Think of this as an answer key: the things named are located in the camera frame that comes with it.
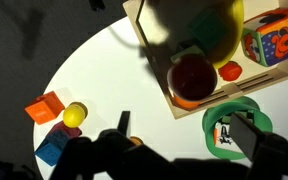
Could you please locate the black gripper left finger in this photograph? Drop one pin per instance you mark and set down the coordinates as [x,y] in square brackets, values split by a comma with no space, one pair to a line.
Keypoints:
[124,122]

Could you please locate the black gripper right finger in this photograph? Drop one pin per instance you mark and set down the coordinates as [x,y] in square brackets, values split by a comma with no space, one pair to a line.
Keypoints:
[247,135]

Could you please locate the blue block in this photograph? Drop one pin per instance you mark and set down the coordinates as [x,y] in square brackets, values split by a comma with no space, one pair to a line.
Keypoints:
[52,148]

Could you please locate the magenta block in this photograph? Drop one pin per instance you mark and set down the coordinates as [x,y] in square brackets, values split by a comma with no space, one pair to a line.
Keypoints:
[71,130]

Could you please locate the orange block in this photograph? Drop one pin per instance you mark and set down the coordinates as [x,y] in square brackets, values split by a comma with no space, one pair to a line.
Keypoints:
[44,107]

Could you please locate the lime green block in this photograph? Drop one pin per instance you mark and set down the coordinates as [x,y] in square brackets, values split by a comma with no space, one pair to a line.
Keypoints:
[187,53]

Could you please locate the wooden crate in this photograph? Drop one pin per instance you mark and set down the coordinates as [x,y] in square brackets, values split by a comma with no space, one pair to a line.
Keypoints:
[190,20]

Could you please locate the small orange toy fruit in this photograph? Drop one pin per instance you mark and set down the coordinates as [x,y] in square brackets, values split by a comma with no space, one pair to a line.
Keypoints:
[137,140]

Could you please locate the black and white cube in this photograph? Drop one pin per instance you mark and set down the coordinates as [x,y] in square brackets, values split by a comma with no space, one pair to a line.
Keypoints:
[222,135]

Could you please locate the green bowl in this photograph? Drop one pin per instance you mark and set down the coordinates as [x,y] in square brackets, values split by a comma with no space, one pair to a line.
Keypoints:
[210,123]

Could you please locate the yellow ball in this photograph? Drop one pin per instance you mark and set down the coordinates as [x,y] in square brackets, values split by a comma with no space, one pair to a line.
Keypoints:
[73,116]

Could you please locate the small red toy fruit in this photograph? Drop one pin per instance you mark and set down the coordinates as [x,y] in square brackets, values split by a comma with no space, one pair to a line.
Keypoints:
[230,71]

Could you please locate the red apple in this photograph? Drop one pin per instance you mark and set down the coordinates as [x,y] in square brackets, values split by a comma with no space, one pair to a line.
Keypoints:
[192,77]

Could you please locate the yellow banana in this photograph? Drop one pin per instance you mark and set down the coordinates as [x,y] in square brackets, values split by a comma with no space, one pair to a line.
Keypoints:
[232,36]

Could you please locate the colourful soft cube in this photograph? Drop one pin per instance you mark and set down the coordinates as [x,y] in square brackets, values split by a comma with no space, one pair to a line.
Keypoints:
[277,38]

